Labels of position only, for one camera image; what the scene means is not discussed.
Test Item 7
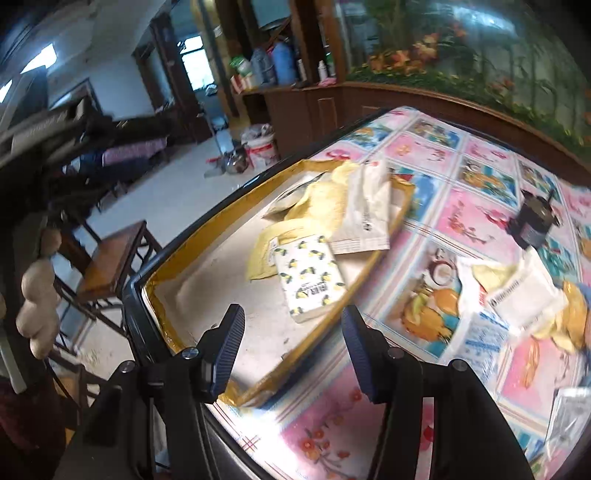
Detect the lemon print tissue pack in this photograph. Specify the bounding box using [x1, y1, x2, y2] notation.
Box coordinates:
[273, 235, 348, 323]

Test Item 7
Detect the blue thermos jug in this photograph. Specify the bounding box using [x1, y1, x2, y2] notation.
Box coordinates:
[271, 41, 297, 86]

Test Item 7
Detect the purple cloth covered table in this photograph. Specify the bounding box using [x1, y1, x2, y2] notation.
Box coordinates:
[79, 137, 167, 173]

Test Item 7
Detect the yellow snack packet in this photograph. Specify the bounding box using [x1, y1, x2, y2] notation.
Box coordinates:
[550, 281, 589, 354]

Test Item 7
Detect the white plastic bucket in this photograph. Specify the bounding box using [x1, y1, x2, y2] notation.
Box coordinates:
[242, 123, 280, 171]

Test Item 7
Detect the metal kettle on floor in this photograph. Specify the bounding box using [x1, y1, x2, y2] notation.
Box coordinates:
[204, 146, 249, 178]

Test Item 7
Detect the yellow cardboard tray box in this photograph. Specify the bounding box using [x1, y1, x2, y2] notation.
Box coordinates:
[140, 158, 417, 409]

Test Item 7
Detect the colourful patterned tablecloth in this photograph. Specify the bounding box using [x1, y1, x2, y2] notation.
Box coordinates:
[211, 106, 590, 479]

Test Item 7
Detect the black electric motor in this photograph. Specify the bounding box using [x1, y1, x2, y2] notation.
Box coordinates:
[507, 188, 560, 250]

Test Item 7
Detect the white printed medicine packet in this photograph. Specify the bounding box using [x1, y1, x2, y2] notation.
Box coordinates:
[453, 248, 568, 386]

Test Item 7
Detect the large white striped pouch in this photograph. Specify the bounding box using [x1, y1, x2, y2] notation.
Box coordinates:
[329, 158, 392, 255]

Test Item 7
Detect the yellow fluffy towel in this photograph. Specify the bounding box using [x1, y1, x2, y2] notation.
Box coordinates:
[245, 161, 360, 281]

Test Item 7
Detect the flower landscape wall mural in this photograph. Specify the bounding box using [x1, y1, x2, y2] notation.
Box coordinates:
[335, 0, 590, 159]

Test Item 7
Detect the wooden chair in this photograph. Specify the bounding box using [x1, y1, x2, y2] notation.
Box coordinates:
[54, 220, 162, 335]

